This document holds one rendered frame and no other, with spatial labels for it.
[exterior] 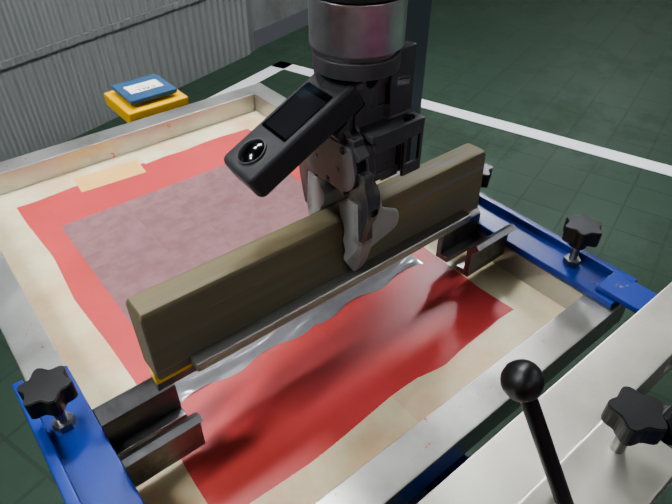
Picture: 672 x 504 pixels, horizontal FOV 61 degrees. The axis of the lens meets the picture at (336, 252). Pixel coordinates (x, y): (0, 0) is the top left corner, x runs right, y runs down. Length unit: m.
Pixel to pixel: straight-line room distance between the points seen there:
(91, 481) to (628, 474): 0.42
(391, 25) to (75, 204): 0.64
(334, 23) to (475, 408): 0.37
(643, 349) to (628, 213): 2.19
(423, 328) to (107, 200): 0.53
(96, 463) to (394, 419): 0.28
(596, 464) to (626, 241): 2.17
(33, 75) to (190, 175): 2.25
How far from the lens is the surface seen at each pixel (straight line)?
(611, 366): 0.59
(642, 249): 2.60
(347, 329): 0.68
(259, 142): 0.45
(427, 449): 0.55
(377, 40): 0.44
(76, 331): 0.74
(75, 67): 3.28
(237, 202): 0.89
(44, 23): 3.17
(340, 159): 0.49
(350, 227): 0.52
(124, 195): 0.95
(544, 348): 0.65
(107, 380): 0.68
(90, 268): 0.82
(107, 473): 0.55
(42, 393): 0.55
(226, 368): 0.65
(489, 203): 0.81
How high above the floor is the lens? 1.45
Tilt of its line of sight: 40 degrees down
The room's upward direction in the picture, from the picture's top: straight up
